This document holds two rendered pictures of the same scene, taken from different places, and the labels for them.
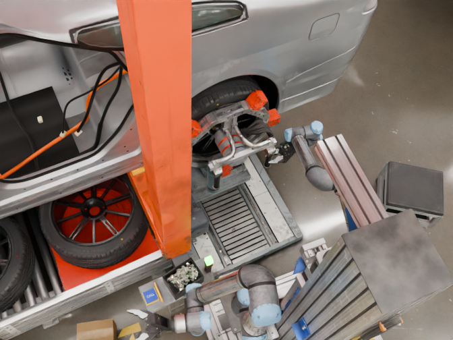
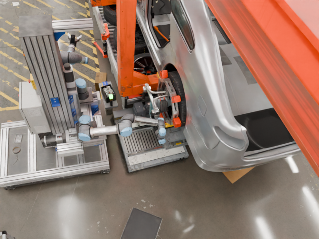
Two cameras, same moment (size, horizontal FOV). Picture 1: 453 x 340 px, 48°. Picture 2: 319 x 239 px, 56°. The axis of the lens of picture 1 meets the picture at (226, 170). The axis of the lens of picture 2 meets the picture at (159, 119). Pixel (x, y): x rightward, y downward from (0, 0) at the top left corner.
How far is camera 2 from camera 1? 284 cm
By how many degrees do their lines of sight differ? 46
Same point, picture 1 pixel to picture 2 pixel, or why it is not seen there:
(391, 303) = (21, 19)
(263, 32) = (189, 68)
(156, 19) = not seen: outside the picture
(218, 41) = (182, 47)
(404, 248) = (38, 28)
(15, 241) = (137, 45)
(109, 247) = not seen: hidden behind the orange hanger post
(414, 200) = (132, 224)
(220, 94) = (177, 80)
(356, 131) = (197, 225)
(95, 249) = not seen: hidden behind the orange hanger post
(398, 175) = (151, 220)
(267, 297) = (62, 53)
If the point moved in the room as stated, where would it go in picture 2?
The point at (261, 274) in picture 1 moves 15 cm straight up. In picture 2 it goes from (72, 53) to (70, 41)
